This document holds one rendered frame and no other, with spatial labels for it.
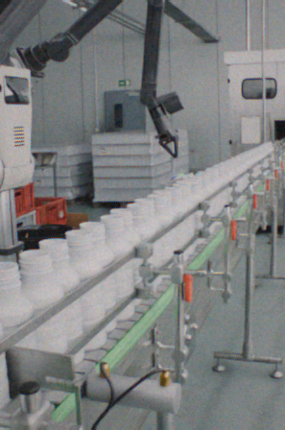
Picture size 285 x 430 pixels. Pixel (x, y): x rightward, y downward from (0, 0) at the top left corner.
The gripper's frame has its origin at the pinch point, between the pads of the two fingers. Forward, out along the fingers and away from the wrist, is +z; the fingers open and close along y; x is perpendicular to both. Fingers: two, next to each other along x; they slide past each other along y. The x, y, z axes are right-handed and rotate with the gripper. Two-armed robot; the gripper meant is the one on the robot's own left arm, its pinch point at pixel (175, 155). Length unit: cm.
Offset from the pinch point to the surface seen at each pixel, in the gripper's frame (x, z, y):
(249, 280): 7, 70, 67
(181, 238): -16, 19, -74
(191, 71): 169, -185, 961
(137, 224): -17, 11, -97
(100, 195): 299, -1, 557
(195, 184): -18, 10, -56
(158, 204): -18, 10, -85
